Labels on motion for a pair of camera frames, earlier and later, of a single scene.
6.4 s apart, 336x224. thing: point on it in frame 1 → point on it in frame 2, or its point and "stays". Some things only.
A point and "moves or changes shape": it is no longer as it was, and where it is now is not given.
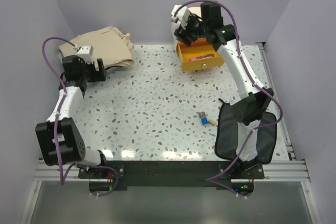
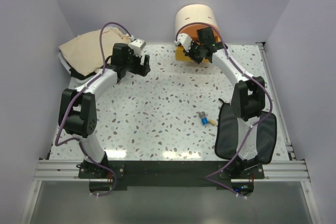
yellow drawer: [201, 54] moves or changes shape
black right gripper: [181, 34] → [190, 53]
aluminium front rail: [290, 170] stays
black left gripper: [100, 75] → [142, 70]
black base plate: [172, 173] stays
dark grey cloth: [226, 133] stays
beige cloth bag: [110, 44] stays
